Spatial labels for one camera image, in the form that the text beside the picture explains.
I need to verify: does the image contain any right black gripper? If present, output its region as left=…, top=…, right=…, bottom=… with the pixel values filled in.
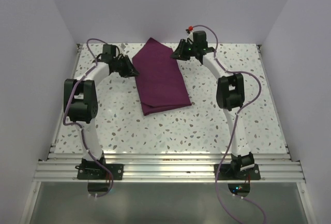
left=170, top=39, right=197, bottom=62

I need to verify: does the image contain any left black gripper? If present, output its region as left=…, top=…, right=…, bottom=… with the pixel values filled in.
left=113, top=55, right=139, bottom=78

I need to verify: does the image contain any purple cloth mat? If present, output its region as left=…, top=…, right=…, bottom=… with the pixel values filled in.
left=132, top=38, right=192, bottom=116

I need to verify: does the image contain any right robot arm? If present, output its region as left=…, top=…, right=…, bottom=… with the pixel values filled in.
left=171, top=27, right=255, bottom=179

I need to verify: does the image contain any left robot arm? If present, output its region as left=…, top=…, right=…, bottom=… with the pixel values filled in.
left=63, top=43, right=139, bottom=179

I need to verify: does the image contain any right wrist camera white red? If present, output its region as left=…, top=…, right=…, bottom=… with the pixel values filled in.
left=186, top=26, right=193, bottom=41

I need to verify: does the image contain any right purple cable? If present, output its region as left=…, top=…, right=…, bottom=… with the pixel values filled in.
left=192, top=24, right=267, bottom=224

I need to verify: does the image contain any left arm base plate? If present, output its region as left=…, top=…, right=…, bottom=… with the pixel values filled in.
left=75, top=163, right=124, bottom=181

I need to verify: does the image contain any aluminium rail frame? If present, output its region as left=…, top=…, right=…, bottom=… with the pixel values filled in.
left=33, top=153, right=305, bottom=183

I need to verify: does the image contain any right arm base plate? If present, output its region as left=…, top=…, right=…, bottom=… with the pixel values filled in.
left=217, top=164, right=261, bottom=181

